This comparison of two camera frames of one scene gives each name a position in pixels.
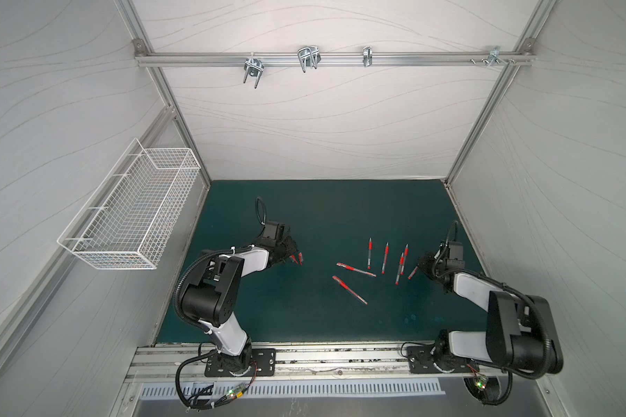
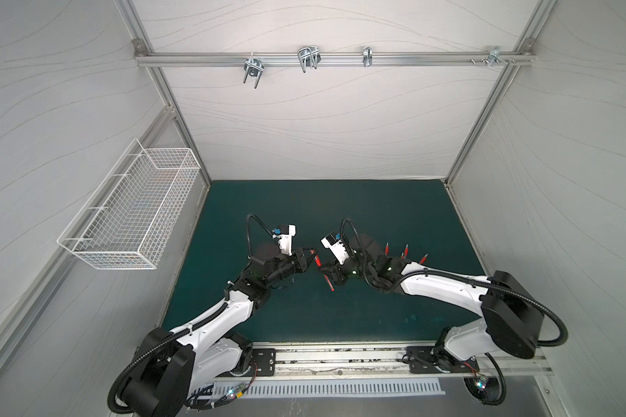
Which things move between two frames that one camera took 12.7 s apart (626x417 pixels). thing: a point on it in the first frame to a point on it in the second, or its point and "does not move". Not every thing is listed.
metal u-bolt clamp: x=309 y=56 does not move
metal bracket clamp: x=368 y=56 does not move
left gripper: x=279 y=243 to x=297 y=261
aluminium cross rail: x=160 y=59 does not move
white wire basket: x=129 y=217 does not move
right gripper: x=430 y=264 to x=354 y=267
